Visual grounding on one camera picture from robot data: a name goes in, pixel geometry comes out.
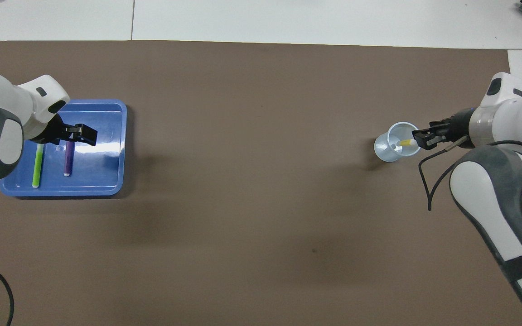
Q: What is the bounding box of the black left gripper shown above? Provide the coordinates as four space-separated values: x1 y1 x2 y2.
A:
34 114 97 146

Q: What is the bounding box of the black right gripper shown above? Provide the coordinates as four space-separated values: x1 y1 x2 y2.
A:
411 109 472 151

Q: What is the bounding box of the purple pen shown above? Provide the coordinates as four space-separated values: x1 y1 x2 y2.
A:
63 141 75 177

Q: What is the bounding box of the green pen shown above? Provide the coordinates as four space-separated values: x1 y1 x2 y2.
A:
32 144 44 188

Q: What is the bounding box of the blue plastic tray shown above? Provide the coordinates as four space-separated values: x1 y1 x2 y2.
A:
0 99 128 198

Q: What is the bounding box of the translucent plastic cup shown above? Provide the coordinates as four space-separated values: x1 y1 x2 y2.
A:
374 121 423 163

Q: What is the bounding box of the brown table mat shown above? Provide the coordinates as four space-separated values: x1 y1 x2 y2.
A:
0 40 522 326

